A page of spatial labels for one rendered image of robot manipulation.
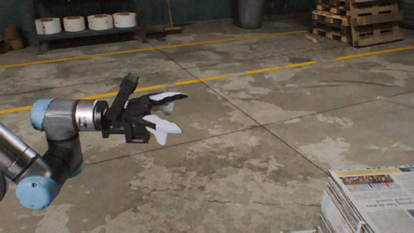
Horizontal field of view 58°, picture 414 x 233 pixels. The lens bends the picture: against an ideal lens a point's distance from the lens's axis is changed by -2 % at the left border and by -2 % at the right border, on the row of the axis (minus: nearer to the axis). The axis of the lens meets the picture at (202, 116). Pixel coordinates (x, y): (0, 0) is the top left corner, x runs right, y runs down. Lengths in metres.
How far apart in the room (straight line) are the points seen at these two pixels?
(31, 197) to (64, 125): 0.17
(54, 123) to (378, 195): 0.74
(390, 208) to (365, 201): 0.05
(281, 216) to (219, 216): 0.39
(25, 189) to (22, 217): 1.87
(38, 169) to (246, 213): 1.82
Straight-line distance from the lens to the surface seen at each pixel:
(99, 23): 6.47
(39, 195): 0.82
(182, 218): 2.44
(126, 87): 0.81
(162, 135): 0.81
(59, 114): 0.89
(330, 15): 7.10
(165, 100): 0.89
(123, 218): 2.49
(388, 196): 0.94
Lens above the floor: 1.58
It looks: 25 degrees down
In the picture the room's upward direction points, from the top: straight up
